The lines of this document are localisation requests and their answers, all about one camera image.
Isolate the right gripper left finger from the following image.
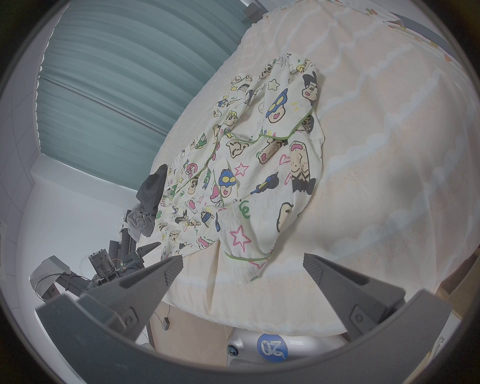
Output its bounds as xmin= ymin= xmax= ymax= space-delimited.
xmin=77 ymin=255 xmax=184 ymax=342

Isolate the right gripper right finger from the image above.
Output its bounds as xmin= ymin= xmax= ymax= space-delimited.
xmin=303 ymin=252 xmax=407 ymax=344

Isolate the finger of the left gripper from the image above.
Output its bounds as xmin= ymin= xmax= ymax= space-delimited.
xmin=136 ymin=242 xmax=163 ymax=260

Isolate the white printed pyjama top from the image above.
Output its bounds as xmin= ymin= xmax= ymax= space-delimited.
xmin=159 ymin=52 xmax=325 ymax=284

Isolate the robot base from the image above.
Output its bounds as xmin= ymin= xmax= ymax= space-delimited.
xmin=227 ymin=325 xmax=347 ymax=376

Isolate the bed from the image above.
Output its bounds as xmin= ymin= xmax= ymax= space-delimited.
xmin=148 ymin=0 xmax=480 ymax=336

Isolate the grey garment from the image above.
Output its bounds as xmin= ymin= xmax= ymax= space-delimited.
xmin=125 ymin=208 xmax=156 ymax=238

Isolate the black garment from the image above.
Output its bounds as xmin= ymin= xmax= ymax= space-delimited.
xmin=136 ymin=164 xmax=168 ymax=218

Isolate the blue-green curtain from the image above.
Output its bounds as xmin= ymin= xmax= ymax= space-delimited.
xmin=41 ymin=0 xmax=263 ymax=128
xmin=37 ymin=75 xmax=177 ymax=188

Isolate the grey bedside table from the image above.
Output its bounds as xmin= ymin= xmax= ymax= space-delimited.
xmin=242 ymin=0 xmax=265 ymax=19

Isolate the white printed pillow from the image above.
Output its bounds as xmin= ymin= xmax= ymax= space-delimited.
xmin=349 ymin=0 xmax=407 ymax=25

